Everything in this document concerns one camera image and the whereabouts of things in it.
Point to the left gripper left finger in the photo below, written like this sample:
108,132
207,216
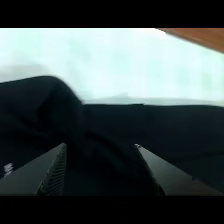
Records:
40,176

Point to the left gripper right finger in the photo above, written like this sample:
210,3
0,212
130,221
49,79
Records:
166,176

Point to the black garment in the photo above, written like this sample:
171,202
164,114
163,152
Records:
110,133

